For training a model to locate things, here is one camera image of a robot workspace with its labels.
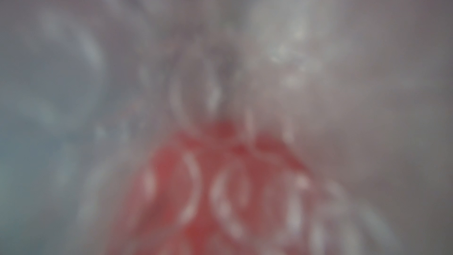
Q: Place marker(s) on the red glass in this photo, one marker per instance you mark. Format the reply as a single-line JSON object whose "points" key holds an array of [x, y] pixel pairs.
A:
{"points": [[226, 127]]}

